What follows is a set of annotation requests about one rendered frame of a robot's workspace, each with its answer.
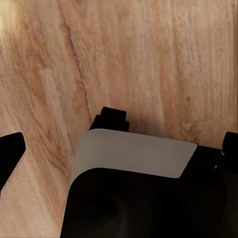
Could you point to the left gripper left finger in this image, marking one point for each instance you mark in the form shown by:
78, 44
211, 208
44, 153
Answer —
12, 148

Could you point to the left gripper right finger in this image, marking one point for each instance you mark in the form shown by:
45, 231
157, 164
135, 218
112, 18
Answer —
230, 148

